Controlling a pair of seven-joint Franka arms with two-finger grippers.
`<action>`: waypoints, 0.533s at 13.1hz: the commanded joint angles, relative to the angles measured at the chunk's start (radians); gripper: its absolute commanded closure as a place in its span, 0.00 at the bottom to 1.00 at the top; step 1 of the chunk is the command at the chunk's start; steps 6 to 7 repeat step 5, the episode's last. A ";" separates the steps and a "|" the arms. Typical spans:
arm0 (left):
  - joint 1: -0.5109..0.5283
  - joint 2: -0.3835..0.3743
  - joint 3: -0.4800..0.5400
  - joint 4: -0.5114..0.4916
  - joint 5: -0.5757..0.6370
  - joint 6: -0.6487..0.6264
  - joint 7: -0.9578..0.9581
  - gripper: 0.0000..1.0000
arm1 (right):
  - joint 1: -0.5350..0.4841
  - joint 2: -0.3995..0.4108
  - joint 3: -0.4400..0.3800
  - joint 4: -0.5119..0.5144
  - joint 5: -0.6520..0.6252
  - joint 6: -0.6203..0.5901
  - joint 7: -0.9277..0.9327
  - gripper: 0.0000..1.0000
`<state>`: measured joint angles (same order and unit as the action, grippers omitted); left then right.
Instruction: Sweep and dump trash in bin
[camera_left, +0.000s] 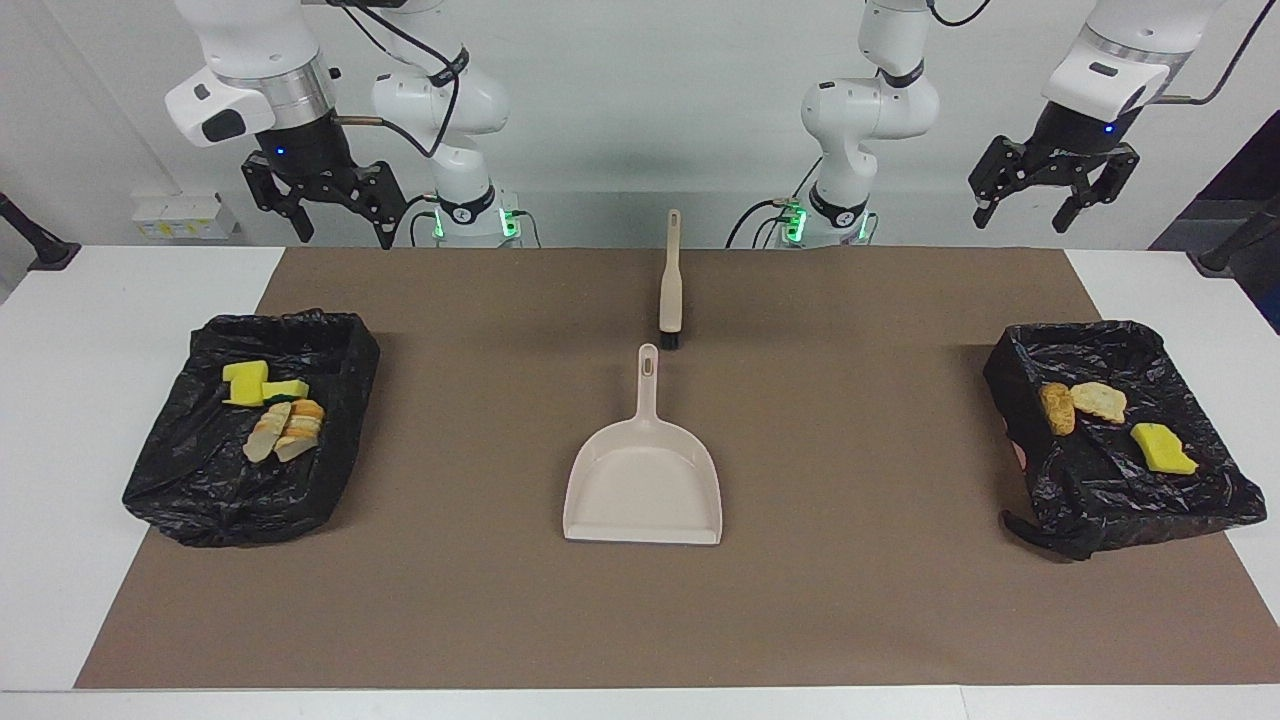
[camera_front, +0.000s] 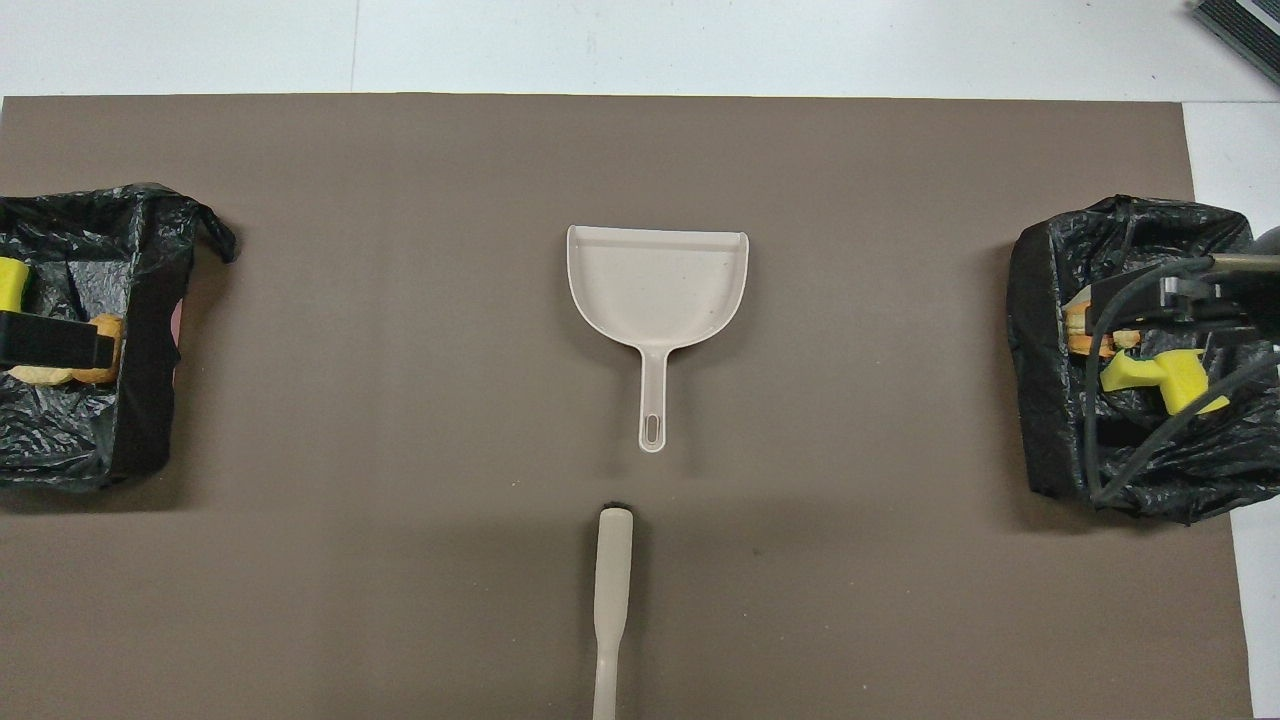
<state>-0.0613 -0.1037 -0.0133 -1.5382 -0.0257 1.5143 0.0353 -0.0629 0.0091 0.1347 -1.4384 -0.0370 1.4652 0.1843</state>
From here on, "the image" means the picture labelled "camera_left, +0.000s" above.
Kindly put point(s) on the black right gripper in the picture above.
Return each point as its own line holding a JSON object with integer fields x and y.
{"x": 310, "y": 165}

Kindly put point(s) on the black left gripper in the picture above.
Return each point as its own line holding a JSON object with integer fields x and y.
{"x": 1065, "y": 140}

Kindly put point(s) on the yellow sponge with green side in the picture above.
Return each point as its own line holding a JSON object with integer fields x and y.
{"x": 288, "y": 389}

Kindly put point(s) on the yellow sponge piece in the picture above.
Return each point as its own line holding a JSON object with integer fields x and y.
{"x": 1162, "y": 448}
{"x": 245, "y": 383}

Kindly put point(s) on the beige bread chunk orange crust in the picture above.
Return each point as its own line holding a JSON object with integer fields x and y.
{"x": 302, "y": 428}

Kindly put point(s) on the small beige bread chunk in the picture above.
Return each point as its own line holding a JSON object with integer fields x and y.
{"x": 1098, "y": 400}

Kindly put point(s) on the brown peanut shaped toy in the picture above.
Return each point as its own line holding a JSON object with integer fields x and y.
{"x": 1057, "y": 408}

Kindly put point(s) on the beige brush with black bristles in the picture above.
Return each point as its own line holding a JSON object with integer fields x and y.
{"x": 671, "y": 290}

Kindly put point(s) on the beige plastic dustpan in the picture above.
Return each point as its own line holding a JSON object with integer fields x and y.
{"x": 645, "y": 480}

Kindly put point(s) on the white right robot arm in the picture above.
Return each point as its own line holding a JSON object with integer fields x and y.
{"x": 270, "y": 60}

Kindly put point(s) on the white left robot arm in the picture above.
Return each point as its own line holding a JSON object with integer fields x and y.
{"x": 870, "y": 110}

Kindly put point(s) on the black bag lined bin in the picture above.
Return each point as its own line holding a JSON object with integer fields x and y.
{"x": 250, "y": 500}
{"x": 1120, "y": 500}

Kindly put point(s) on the black stand foot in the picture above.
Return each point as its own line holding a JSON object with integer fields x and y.
{"x": 1212, "y": 262}
{"x": 55, "y": 257}

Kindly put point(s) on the dark background panel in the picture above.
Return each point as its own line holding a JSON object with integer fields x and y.
{"x": 1240, "y": 180}

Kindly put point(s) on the brown table mat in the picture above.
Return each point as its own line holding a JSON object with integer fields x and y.
{"x": 640, "y": 630}

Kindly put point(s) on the white wall socket box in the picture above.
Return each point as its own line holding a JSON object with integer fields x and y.
{"x": 185, "y": 218}

